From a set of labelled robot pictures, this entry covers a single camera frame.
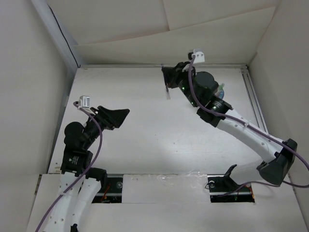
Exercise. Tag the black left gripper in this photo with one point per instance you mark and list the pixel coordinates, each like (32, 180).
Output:
(111, 118)

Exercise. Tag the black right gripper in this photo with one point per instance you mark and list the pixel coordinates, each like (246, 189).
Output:
(174, 74)

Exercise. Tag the purple gel pen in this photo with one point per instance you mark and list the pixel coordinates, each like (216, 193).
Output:
(166, 88)

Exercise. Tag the green correction tape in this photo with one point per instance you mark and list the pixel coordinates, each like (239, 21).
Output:
(221, 86)

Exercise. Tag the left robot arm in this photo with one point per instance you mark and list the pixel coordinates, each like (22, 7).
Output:
(79, 180)

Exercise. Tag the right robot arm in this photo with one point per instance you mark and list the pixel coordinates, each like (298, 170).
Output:
(200, 88)

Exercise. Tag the white round divided pen holder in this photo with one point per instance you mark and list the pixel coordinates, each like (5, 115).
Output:
(220, 94)

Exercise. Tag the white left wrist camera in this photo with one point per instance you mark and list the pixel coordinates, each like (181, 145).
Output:
(84, 103)

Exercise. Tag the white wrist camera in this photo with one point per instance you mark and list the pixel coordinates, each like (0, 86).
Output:
(197, 55)
(84, 103)

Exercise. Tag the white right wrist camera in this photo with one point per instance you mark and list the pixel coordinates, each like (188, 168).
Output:
(197, 55)

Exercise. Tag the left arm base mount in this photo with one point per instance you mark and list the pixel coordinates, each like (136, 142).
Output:
(111, 187)

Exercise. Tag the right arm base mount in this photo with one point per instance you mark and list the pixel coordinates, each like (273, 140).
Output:
(220, 186)

